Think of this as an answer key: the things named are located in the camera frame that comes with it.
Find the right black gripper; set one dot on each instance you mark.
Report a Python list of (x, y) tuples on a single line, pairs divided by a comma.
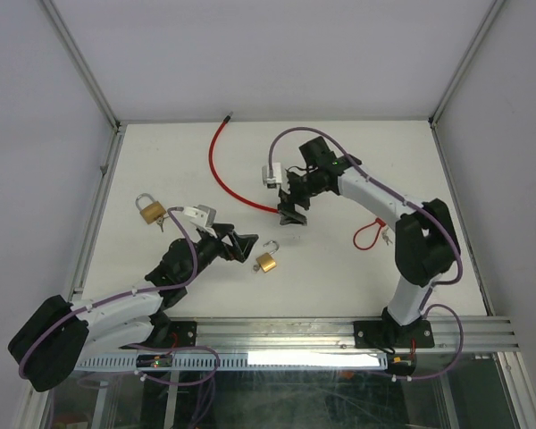
[(288, 209)]

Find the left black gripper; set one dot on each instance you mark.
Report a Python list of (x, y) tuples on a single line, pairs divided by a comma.
[(241, 243)]

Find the brass padlock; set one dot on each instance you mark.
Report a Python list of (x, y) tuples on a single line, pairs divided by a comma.
[(265, 262), (151, 210)]

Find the silver keys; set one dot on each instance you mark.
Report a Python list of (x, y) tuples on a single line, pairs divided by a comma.
[(386, 237)]

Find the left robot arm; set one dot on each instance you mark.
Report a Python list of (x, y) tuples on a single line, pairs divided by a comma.
[(60, 334)]

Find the closed brass padlock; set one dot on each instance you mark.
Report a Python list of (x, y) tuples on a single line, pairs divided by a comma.
[(151, 210)]

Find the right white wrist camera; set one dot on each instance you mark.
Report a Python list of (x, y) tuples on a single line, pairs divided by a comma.
[(272, 176)]

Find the white slotted cable duct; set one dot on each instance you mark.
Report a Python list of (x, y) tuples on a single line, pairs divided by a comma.
[(252, 360)]

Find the thick red cable lock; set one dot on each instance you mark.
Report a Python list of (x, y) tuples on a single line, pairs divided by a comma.
[(233, 159)]

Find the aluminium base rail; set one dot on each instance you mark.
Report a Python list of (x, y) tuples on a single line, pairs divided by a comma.
[(436, 334)]

